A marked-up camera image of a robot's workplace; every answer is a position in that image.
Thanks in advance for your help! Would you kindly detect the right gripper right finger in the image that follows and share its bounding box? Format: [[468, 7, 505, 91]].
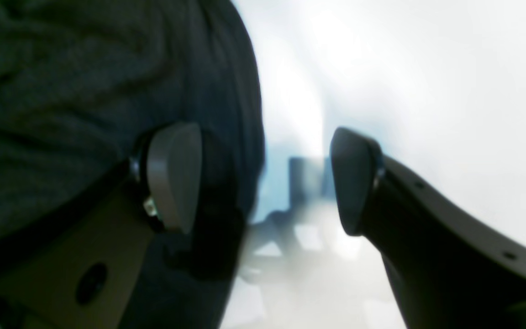
[[330, 127, 526, 329]]

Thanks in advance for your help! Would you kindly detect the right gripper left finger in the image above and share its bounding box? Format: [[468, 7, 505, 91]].
[[0, 122, 203, 329]]

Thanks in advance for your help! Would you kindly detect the black t-shirt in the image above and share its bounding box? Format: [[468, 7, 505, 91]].
[[0, 0, 265, 329]]

